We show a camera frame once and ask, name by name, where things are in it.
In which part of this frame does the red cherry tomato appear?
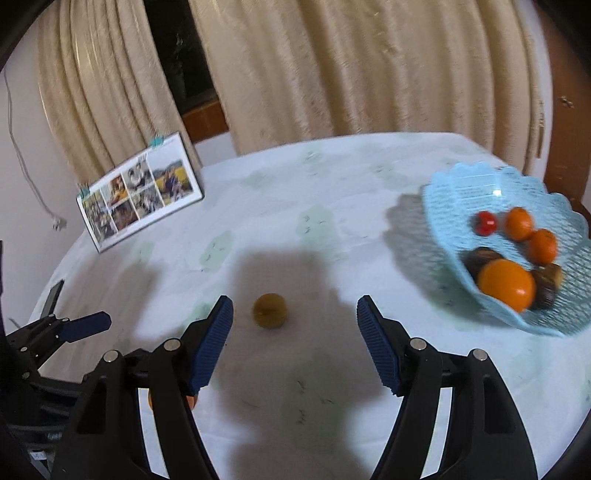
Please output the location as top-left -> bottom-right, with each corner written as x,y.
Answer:
474,211 -> 498,237

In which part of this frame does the beige curtain panel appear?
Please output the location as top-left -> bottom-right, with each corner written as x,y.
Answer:
38,1 -> 201,184
190,1 -> 542,173

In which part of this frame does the large orange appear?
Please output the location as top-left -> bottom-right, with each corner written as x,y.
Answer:
477,259 -> 537,313

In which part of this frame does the small brown kiwi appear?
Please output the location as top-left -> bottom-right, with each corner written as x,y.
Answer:
543,263 -> 564,289

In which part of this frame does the floral white tablecloth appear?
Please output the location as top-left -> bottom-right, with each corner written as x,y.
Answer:
42,134 -> 590,479

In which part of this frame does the wooden door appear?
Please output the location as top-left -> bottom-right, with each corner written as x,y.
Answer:
536,6 -> 590,208

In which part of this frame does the photo collage board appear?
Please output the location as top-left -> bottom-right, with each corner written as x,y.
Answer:
77,132 -> 204,253

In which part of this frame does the light blue lattice basket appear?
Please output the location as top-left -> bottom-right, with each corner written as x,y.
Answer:
423,162 -> 590,337

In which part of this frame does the yellowish longan fruit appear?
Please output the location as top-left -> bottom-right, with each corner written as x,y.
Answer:
252,293 -> 287,329

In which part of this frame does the white wall cable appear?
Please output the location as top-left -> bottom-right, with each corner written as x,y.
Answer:
2,71 -> 68,232

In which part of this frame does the beige curtain right panel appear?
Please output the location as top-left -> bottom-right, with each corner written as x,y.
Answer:
190,1 -> 542,173

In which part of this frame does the dark passion fruit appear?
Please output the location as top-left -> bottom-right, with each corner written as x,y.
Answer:
531,270 -> 557,310
463,247 -> 504,282

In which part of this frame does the beige curtain left panel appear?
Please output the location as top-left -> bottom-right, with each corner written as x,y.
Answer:
38,1 -> 201,184

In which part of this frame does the small orange tangerine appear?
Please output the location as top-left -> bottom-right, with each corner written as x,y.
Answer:
504,207 -> 535,243

